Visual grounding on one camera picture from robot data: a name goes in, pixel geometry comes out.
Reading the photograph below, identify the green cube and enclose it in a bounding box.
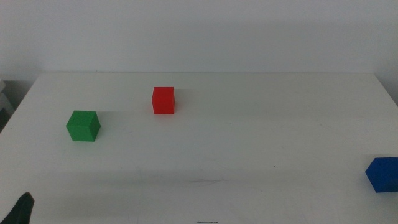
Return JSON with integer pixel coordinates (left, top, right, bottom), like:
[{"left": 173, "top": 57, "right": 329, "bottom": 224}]
[{"left": 65, "top": 110, "right": 101, "bottom": 142}]

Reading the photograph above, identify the blue cube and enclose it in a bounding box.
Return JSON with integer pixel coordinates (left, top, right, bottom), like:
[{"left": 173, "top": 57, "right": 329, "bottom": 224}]
[{"left": 364, "top": 157, "right": 398, "bottom": 194}]

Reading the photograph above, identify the red cube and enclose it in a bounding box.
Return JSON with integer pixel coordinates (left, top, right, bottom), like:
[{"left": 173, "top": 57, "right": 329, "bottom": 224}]
[{"left": 151, "top": 86, "right": 175, "bottom": 115}]

